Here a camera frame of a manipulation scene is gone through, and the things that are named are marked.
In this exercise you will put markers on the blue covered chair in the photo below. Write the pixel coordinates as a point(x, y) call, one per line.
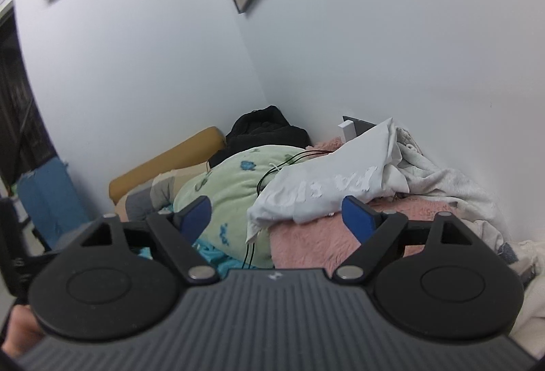
point(51, 200)

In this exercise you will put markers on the black clothing pile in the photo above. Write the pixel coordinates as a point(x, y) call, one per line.
point(266, 126)

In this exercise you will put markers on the white t-shirt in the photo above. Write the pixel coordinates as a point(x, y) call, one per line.
point(366, 168)

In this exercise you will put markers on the teal patterned bed sheet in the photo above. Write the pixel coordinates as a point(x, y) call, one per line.
point(217, 258)

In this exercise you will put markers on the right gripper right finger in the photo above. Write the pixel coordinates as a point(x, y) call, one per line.
point(379, 235)

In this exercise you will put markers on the white wall charger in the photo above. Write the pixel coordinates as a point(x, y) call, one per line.
point(348, 130)

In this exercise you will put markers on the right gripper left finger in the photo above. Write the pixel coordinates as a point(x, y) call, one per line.
point(174, 235)

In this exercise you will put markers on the green fleece blanket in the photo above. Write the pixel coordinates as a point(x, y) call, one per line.
point(232, 187)

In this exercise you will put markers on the left hand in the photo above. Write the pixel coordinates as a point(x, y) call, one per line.
point(23, 332)

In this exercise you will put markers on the pink fluffy blanket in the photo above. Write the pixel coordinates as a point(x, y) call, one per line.
point(326, 242)

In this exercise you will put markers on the striped pillow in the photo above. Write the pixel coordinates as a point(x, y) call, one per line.
point(156, 194)

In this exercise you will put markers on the tan headboard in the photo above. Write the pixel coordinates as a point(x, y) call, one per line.
point(197, 149)

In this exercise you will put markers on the cream crumpled clothing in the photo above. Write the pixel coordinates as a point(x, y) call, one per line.
point(474, 206)

